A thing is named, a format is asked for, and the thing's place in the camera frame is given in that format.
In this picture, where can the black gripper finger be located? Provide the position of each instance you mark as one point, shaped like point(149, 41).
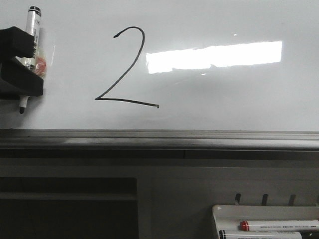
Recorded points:
point(15, 42)
point(16, 80)

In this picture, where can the black whiteboard marker with magnet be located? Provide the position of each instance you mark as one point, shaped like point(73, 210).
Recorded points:
point(36, 63)

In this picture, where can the white plastic marker tray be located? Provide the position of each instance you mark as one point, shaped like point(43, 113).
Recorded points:
point(228, 217)

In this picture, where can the black capped white marker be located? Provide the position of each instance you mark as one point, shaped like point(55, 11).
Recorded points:
point(227, 234)

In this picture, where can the red capped white marker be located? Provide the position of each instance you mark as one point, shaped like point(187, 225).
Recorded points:
point(281, 225)

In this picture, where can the white whiteboard with aluminium frame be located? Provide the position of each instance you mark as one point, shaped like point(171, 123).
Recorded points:
point(171, 73)

